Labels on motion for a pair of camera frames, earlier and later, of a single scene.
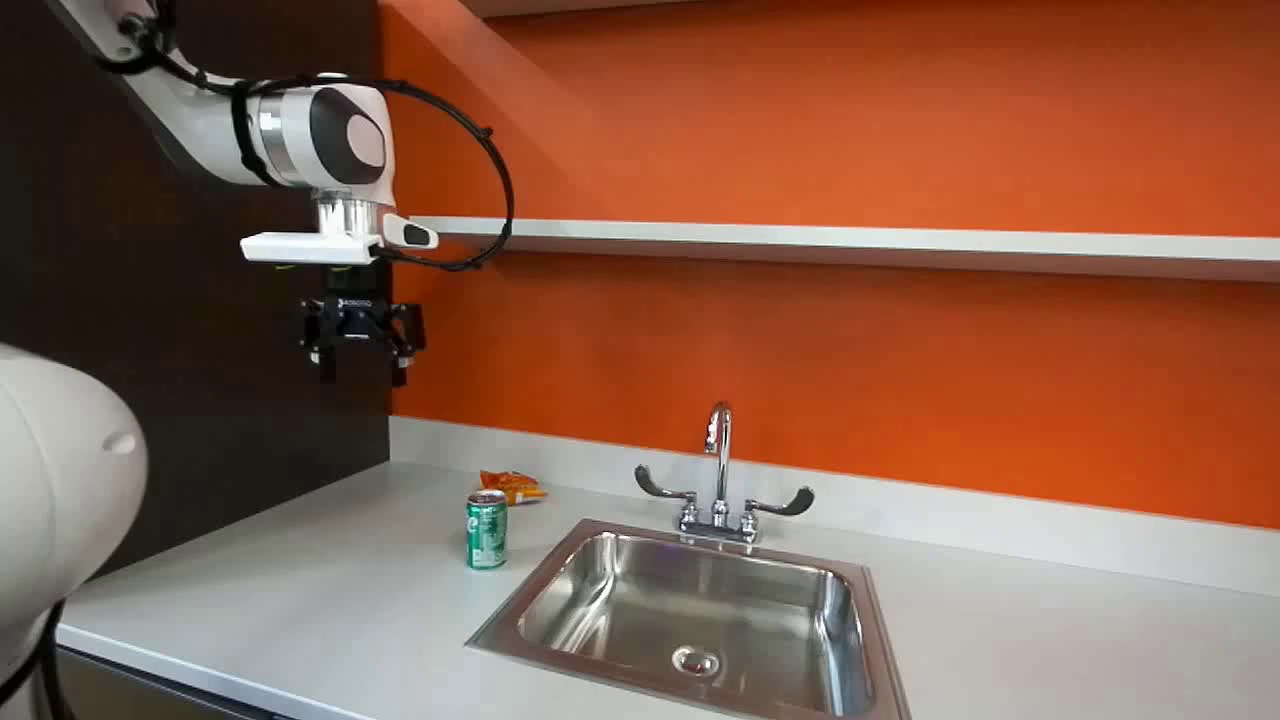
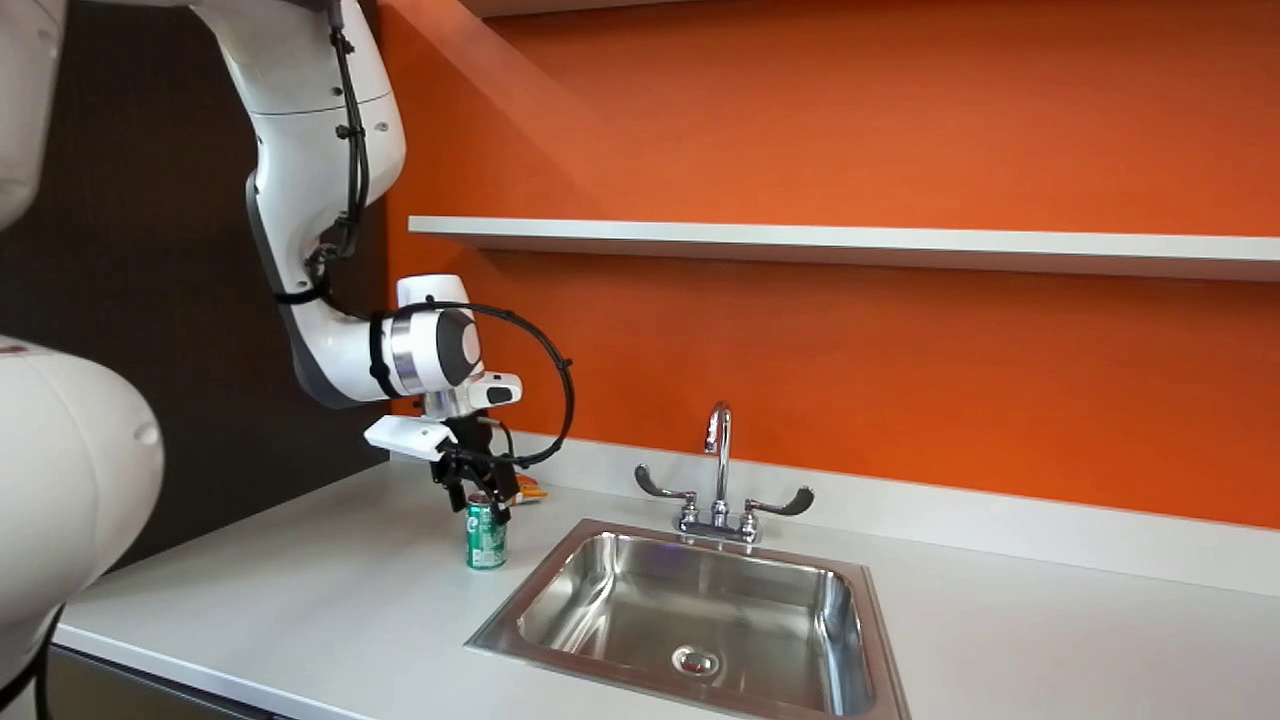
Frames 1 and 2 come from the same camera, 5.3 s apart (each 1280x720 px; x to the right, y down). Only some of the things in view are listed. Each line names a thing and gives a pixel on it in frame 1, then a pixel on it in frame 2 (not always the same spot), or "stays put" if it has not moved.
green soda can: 485,531 stays put
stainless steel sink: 714,621 stays put
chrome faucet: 693,523 stays put
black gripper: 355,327 → 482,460
